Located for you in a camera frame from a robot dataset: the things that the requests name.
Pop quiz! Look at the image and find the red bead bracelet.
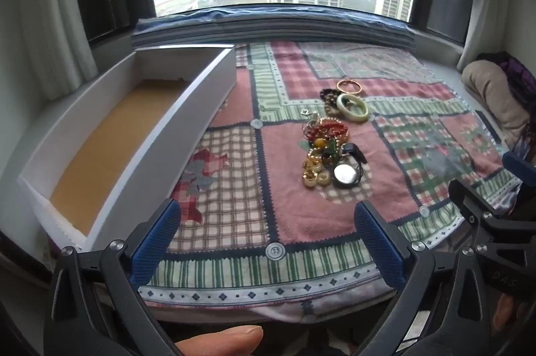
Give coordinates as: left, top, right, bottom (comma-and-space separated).
306, 121, 350, 143

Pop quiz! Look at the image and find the person's left hand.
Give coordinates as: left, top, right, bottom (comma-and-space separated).
174, 325, 264, 356

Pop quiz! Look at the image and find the pale green jade bangle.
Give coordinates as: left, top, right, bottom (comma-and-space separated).
336, 94, 370, 124

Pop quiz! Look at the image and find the amber bead bracelet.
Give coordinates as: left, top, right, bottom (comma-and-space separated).
312, 135, 336, 151

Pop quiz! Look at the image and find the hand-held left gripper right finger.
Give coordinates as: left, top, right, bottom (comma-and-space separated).
354, 200, 495, 356

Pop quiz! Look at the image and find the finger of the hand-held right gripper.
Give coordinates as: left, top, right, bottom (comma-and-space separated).
448, 179, 536, 300
501, 151, 536, 193

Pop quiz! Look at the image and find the purple cloth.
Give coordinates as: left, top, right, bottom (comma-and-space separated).
477, 51, 536, 93

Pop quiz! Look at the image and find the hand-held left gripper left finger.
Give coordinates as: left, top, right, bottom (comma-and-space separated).
44, 198, 185, 356

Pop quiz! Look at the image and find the white drawer with brown bottom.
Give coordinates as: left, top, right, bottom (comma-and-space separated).
17, 43, 237, 252

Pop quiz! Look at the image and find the black wrist watch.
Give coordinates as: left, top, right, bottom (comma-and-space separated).
340, 143, 368, 166

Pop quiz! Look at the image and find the dark bead bracelet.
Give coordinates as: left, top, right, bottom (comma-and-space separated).
319, 87, 346, 102

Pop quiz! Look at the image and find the plaid patchwork blanket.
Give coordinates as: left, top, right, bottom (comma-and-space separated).
138, 40, 524, 323

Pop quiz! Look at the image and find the wooden bead bracelet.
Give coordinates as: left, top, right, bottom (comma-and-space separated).
322, 96, 342, 117

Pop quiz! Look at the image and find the black flat device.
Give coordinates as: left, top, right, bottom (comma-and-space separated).
475, 110, 503, 143

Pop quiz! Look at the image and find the beige cushion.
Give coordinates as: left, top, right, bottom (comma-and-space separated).
461, 60, 532, 147

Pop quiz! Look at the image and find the blue striped folded mat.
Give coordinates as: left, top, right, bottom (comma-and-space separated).
131, 6, 417, 49

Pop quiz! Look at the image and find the gold bangle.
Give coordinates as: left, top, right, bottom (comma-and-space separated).
337, 79, 363, 94

